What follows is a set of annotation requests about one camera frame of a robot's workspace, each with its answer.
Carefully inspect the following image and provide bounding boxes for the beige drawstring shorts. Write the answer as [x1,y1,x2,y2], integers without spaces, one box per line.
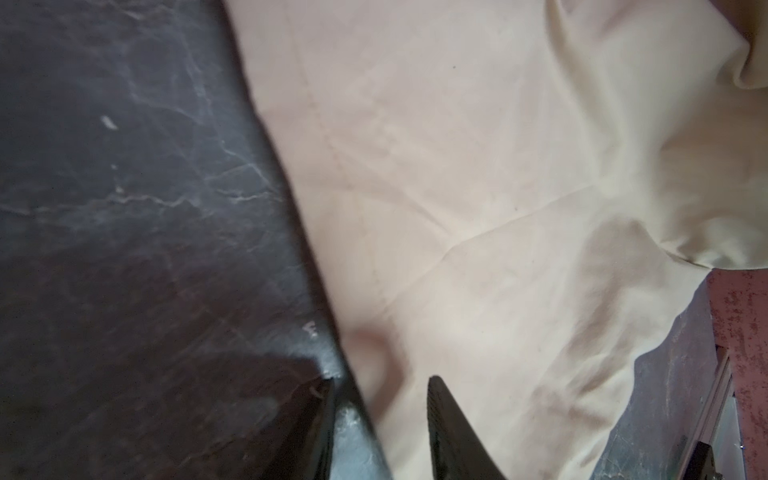
[227,1,767,479]

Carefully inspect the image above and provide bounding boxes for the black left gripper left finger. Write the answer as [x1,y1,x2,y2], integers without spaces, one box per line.
[260,379,336,480]

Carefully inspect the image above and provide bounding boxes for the aluminium front rail frame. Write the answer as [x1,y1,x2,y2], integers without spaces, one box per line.
[676,346,747,480]

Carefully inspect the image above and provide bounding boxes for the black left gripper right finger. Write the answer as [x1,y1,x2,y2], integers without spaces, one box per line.
[426,376,505,480]

